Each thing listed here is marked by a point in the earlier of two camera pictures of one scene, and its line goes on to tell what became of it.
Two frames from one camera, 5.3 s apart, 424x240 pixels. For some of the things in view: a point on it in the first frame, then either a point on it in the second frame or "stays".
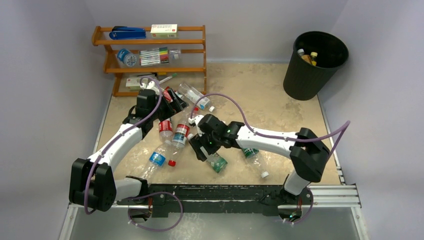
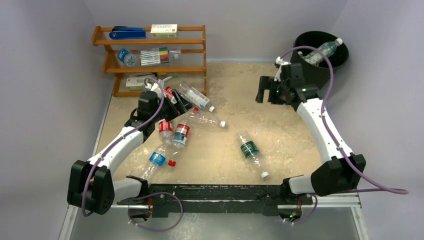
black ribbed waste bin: x=302 y=80 stays
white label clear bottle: x=191 y=94 stays
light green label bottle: x=217 y=163 → x=315 y=57
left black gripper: x=175 y=106 stays
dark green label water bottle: x=254 y=156 stays
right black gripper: x=199 y=149 → x=269 y=91
